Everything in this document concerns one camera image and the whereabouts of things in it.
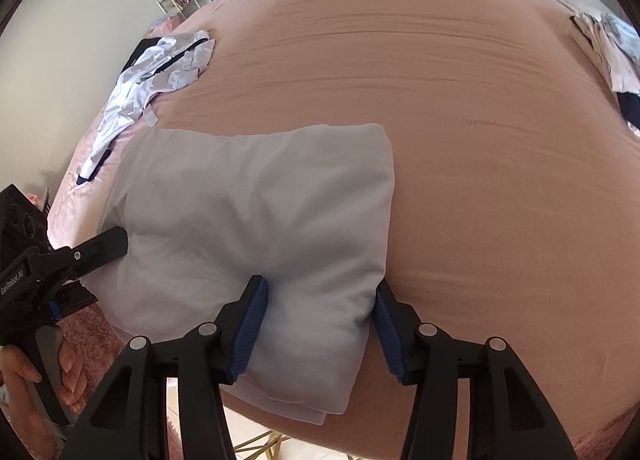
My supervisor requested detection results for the gold wire stool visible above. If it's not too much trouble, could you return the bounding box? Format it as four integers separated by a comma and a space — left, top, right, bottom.
232, 427, 288, 460

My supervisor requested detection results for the pink printed garment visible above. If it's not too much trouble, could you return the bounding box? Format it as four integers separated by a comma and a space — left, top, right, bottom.
570, 13, 626, 90

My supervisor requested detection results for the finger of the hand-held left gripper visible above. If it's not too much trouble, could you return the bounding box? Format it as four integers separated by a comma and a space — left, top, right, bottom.
49, 286, 99, 321
50, 225, 131, 281

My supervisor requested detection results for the grey shirt with navy trim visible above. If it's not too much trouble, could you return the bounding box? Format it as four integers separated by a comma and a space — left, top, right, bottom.
80, 123, 396, 427

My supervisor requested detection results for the pink fluffy rug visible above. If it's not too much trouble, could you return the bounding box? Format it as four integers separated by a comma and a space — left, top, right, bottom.
50, 310, 632, 460

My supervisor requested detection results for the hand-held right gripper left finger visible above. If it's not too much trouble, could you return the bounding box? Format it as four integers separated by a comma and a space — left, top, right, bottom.
57, 275, 268, 460

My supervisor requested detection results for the white and navy garment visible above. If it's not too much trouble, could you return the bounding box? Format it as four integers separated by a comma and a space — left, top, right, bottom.
75, 30, 216, 185

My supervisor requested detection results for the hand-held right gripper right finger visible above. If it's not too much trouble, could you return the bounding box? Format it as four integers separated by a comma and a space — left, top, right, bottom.
372, 281, 581, 460

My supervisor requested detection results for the person's left hand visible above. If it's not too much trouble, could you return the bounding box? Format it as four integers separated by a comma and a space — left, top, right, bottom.
0, 343, 87, 457

